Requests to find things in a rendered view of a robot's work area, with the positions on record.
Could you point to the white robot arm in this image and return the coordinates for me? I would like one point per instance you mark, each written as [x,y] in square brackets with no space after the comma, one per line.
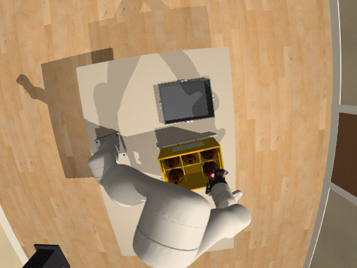
[177,225]

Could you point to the yellow plastic crate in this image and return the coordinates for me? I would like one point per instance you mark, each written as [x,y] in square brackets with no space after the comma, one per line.
[194,179]

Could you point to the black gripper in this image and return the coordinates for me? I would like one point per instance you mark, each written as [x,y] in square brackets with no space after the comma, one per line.
[217,179]

